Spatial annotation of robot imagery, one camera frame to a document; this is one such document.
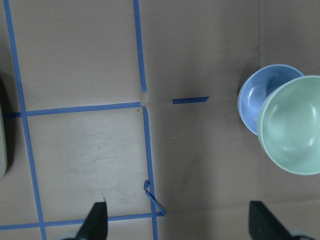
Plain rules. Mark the cream chrome toaster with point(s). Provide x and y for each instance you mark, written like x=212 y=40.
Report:
x=3 y=147

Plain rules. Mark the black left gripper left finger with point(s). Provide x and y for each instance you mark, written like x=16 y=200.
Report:
x=95 y=226

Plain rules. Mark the blue bowl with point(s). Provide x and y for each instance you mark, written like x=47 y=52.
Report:
x=258 y=87

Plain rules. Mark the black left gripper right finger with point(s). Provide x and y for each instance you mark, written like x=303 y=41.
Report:
x=263 y=225

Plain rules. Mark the green bowl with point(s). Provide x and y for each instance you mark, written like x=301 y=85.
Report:
x=288 y=126

